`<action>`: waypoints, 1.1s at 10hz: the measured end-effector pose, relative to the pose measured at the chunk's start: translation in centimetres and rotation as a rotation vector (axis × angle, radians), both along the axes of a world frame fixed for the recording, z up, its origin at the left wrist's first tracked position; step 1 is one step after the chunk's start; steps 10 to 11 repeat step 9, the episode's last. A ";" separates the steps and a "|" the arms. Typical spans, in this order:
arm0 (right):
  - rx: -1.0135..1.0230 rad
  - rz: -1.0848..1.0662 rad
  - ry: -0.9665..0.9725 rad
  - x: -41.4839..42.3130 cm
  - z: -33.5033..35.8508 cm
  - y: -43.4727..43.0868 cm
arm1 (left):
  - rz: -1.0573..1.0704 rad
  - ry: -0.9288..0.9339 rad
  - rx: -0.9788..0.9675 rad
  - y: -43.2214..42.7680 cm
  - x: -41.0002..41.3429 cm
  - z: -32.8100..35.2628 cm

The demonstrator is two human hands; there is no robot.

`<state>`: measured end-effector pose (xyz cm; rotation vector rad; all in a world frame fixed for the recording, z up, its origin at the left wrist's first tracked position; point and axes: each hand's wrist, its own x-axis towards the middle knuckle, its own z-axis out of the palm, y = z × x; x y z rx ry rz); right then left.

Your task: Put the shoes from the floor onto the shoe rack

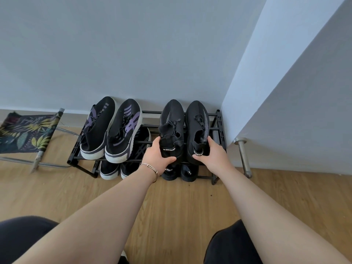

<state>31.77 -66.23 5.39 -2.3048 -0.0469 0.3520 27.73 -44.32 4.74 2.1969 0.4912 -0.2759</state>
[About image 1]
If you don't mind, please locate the person's right hand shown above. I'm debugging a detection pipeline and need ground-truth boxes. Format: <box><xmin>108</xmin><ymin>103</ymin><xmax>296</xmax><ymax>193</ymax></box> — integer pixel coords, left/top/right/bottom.
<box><xmin>192</xmin><ymin>136</ymin><xmax>235</xmax><ymax>176</ymax></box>

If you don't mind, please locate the person's left hand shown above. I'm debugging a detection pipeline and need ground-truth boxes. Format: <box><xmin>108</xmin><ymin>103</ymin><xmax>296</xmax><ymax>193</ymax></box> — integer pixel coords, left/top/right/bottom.
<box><xmin>140</xmin><ymin>136</ymin><xmax>177</xmax><ymax>177</ymax></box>

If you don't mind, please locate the black knit sneaker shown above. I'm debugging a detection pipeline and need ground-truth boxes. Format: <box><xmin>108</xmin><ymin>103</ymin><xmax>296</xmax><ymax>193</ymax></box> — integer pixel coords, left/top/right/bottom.
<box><xmin>161</xmin><ymin>162</ymin><xmax>182</xmax><ymax>182</ymax></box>
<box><xmin>159</xmin><ymin>99</ymin><xmax>185</xmax><ymax>158</ymax></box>
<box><xmin>180</xmin><ymin>163</ymin><xmax>199</xmax><ymax>182</ymax></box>
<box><xmin>185</xmin><ymin>100</ymin><xmax>212</xmax><ymax>165</ymax></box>

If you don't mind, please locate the person's left forearm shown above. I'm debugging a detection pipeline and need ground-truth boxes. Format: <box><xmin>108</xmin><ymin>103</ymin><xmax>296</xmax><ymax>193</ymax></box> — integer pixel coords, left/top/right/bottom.
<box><xmin>12</xmin><ymin>164</ymin><xmax>158</xmax><ymax>264</ymax></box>

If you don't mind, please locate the person's right forearm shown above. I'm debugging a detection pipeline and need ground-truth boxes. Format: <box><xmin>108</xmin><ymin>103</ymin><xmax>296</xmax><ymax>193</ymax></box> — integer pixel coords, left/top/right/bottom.
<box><xmin>219</xmin><ymin>166</ymin><xmax>350</xmax><ymax>264</ymax></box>

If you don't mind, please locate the black two-tier shoe rack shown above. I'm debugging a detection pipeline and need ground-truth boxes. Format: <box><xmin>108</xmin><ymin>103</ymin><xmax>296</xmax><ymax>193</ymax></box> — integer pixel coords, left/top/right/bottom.
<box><xmin>67</xmin><ymin>109</ymin><xmax>227</xmax><ymax>186</ymax></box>

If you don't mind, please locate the black white-soled sneaker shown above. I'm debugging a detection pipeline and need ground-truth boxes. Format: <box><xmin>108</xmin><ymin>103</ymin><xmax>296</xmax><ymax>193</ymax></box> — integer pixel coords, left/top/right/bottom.
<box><xmin>99</xmin><ymin>159</ymin><xmax>120</xmax><ymax>181</ymax></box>
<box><xmin>120</xmin><ymin>126</ymin><xmax>152</xmax><ymax>180</ymax></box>

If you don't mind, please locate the metal door stop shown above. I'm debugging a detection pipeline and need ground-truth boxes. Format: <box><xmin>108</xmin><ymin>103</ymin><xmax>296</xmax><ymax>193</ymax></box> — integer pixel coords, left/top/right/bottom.
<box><xmin>233</xmin><ymin>137</ymin><xmax>252</xmax><ymax>179</ymax></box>

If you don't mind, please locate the black purple-striped sneaker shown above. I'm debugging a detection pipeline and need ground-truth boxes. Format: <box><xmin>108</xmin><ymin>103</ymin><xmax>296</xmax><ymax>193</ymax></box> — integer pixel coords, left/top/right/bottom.
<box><xmin>105</xmin><ymin>99</ymin><xmax>143</xmax><ymax>164</ymax></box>
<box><xmin>80</xmin><ymin>96</ymin><xmax>118</xmax><ymax>160</ymax></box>

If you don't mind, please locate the person's right leg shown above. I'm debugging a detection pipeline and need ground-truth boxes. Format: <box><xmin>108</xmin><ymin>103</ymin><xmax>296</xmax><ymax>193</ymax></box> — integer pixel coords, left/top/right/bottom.
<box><xmin>203</xmin><ymin>219</ymin><xmax>261</xmax><ymax>264</ymax></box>

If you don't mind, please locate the person's leg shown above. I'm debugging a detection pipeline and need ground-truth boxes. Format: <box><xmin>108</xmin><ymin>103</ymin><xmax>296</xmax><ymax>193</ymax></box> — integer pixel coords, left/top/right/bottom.
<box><xmin>0</xmin><ymin>216</ymin><xmax>60</xmax><ymax>264</ymax></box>
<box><xmin>203</xmin><ymin>219</ymin><xmax>261</xmax><ymax>264</ymax></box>

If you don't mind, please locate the leaf-print folding stool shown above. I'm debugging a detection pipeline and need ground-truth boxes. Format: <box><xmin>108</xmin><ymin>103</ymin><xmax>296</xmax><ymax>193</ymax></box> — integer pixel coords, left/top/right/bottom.
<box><xmin>0</xmin><ymin>108</ymin><xmax>80</xmax><ymax>174</ymax></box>

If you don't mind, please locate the person's left leg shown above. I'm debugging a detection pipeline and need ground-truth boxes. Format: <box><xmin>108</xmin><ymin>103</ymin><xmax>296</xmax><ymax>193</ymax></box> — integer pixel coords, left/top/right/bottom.
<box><xmin>0</xmin><ymin>216</ymin><xmax>60</xmax><ymax>264</ymax></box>

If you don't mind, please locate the thin metal bracelet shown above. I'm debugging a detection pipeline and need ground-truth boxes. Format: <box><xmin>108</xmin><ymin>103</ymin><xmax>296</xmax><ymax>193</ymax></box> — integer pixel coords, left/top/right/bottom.
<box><xmin>139</xmin><ymin>163</ymin><xmax>159</xmax><ymax>183</ymax></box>

